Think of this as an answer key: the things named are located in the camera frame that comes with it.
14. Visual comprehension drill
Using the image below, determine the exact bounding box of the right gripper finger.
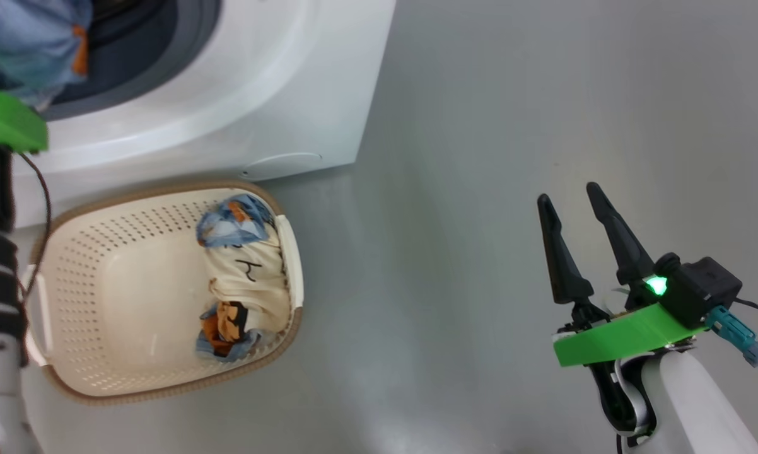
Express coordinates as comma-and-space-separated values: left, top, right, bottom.
537, 194, 595, 305
586, 182, 656, 286

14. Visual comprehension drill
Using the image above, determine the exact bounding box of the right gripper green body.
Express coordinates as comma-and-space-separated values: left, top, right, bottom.
553, 281, 711, 368

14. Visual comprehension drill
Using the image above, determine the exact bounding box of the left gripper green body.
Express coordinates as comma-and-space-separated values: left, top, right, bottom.
0, 84, 49, 155

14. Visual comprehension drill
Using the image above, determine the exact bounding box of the blue cartoon print garment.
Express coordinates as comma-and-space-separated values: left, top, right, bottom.
0, 0, 94, 108

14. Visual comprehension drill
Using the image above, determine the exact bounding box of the cream garment with cartoon print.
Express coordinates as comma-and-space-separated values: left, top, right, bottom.
195, 194, 292, 363

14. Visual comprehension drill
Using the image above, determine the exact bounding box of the cream perforated laundry basket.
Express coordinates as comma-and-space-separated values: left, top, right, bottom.
23, 180, 305, 405

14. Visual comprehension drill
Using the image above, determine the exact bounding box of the white front-load washing machine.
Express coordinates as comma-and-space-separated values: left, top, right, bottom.
0, 0, 397, 230

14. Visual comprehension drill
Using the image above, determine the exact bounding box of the round white drain filter cover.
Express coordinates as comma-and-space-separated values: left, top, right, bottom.
240, 152, 324, 181

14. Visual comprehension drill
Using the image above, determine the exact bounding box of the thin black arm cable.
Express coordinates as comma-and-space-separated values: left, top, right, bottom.
15, 151, 54, 301

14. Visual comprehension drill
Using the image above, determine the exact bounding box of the teal cable connector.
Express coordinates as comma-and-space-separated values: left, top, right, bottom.
707, 306, 758, 381

